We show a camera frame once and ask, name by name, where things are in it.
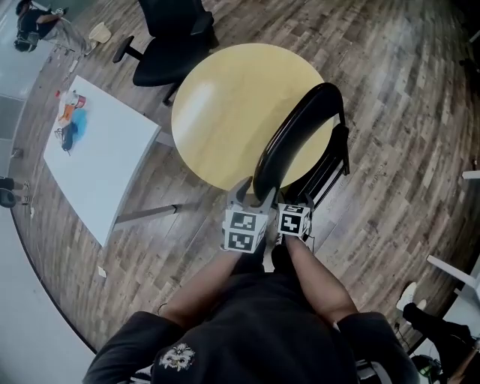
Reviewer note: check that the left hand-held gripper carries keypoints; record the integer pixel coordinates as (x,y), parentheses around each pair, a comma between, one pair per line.
(243,228)

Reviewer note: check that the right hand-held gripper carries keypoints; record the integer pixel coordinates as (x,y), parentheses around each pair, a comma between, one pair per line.
(292,221)

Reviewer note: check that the black folding chair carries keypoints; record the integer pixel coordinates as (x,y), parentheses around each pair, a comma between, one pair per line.
(300,127)

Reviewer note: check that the person's right forearm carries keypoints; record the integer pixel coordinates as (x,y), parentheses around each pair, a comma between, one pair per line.
(318,281)

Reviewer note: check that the person's left forearm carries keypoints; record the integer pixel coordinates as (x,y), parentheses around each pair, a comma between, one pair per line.
(202,285)

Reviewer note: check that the black office chair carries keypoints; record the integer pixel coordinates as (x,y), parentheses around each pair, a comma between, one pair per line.
(168,48)

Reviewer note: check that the person's black trousers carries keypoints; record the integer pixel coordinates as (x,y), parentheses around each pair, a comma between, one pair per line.
(255,262)

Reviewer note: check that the round yellow wooden table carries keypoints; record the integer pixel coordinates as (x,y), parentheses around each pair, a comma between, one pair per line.
(232,112)

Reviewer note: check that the person's black shirt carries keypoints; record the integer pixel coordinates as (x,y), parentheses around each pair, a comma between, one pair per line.
(255,337)

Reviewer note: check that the white rectangular table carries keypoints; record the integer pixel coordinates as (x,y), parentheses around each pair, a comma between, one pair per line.
(101,150)

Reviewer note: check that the white paper scrap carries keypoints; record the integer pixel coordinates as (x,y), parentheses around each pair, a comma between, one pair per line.
(102,271)

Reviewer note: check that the blue cloth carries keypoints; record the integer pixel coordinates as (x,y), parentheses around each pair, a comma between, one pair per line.
(80,125)

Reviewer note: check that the black green device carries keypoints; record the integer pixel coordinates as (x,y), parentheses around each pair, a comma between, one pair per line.
(425,367)

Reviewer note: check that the white red cup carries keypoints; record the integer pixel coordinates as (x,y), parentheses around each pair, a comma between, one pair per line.
(75,99)

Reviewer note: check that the orange packet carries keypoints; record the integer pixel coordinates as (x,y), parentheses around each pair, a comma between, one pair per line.
(66,113)

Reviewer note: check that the beige bag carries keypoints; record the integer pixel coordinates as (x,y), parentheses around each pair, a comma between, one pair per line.
(100,33)

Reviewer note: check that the black round object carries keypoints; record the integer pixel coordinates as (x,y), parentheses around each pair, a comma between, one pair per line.
(6,198)

